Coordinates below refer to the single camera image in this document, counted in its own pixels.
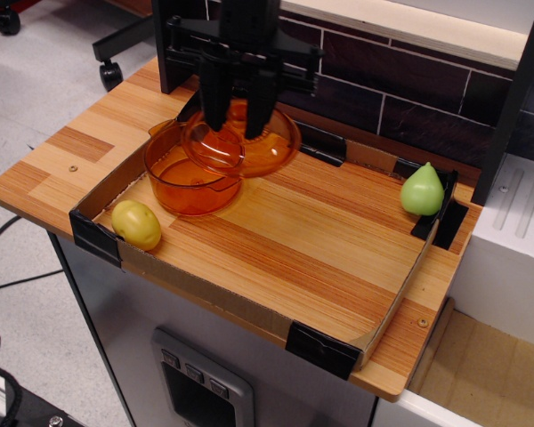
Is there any orange transparent plastic pot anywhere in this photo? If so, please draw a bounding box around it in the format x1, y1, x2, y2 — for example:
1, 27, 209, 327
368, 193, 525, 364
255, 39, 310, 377
144, 120, 242, 216

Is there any yellow toy potato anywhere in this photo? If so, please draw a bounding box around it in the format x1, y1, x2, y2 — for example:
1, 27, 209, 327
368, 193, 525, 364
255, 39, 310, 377
111, 200, 161, 251

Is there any black vertical post right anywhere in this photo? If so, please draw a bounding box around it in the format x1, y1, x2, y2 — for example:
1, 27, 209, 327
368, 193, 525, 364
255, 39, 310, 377
471, 21, 534, 205

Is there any green toy pear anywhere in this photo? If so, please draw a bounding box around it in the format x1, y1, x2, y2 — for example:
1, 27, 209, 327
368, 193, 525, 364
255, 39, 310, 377
400, 162, 444, 216

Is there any black vertical post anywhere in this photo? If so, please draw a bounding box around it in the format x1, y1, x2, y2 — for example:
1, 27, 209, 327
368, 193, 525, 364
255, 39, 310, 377
151, 0, 208, 93
471, 21, 534, 205

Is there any white toy sink unit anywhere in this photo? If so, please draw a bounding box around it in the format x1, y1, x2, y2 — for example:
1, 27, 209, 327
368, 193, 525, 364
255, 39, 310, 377
449, 155, 534, 344

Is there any orange transparent pot lid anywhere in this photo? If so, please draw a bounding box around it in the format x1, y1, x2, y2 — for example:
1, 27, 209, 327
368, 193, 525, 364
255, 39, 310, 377
182, 99, 302, 178

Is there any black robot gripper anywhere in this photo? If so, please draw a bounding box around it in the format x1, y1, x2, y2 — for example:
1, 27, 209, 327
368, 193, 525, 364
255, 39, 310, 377
166, 1, 323, 139

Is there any grey toy oven control panel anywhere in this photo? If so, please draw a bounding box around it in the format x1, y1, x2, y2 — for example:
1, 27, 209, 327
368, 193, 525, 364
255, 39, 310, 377
151, 328, 255, 427

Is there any cardboard fence with black tape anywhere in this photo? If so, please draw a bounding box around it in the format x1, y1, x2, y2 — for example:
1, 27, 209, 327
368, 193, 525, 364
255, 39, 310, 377
69, 85, 470, 382

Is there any black office chair base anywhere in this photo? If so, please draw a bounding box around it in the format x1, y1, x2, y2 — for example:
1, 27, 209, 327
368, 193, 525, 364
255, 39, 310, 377
93, 15, 154, 92

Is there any black vertical post left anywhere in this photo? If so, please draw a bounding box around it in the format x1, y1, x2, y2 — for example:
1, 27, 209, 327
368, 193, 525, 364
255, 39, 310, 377
151, 0, 208, 93

